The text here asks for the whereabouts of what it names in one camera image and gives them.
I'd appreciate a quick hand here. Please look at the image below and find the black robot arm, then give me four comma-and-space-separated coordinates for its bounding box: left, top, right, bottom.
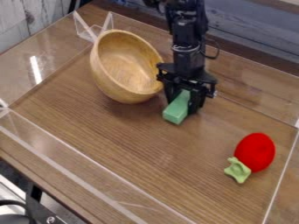
143, 0, 220, 115

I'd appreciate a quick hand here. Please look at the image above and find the green rectangular block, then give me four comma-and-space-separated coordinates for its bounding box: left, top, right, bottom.
163, 90, 191, 125

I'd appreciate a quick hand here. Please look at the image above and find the red plush ball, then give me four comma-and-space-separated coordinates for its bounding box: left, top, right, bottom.
234, 133, 276, 172

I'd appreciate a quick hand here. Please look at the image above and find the brown wooden bowl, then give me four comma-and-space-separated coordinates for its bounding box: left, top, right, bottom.
90, 30, 163, 104

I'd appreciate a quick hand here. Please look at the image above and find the clear acrylic corner bracket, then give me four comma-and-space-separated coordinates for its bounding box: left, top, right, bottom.
72, 11, 114, 43

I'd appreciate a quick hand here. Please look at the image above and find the light green plastic toy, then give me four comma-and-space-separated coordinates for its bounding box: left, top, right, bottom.
224, 157, 251, 184

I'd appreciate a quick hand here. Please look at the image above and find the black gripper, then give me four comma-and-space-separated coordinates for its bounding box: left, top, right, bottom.
156, 63, 218, 115

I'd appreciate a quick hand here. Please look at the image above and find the black cable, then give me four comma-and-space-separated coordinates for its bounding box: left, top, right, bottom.
0, 199, 36, 224

